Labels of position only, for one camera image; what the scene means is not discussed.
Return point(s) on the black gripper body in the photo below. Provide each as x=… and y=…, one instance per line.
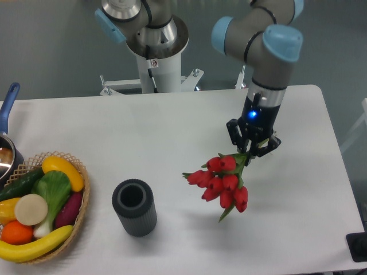
x=257, y=120

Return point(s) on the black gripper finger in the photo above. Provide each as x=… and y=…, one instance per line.
x=259, y=149
x=240, y=134

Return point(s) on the red tulip bouquet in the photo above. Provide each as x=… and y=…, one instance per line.
x=221, y=178

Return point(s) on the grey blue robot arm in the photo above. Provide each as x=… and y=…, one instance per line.
x=263, y=40

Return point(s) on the dark grey ribbed vase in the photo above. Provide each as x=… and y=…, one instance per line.
x=133, y=202

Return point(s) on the black device table edge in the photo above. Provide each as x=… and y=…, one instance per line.
x=357, y=246

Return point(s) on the purple sweet potato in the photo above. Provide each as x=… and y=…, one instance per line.
x=70, y=211

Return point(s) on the green bok choy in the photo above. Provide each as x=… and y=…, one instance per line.
x=55, y=188

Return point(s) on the yellow squash top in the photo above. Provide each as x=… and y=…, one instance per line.
x=56, y=163

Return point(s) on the woven wicker basket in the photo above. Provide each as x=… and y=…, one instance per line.
x=35, y=162

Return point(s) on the beige round slice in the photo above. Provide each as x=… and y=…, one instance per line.
x=31, y=209

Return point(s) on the dark green cucumber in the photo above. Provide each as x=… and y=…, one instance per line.
x=21, y=186

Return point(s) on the small yellow pepper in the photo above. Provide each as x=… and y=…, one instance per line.
x=7, y=208

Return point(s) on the orange fruit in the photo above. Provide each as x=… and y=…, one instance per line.
x=15, y=233

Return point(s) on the long yellow squash front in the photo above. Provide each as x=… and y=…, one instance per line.
x=35, y=249

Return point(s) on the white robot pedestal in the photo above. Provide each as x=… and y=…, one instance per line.
x=158, y=57

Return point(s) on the blue handled saucepan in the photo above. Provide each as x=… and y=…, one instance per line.
x=11, y=158

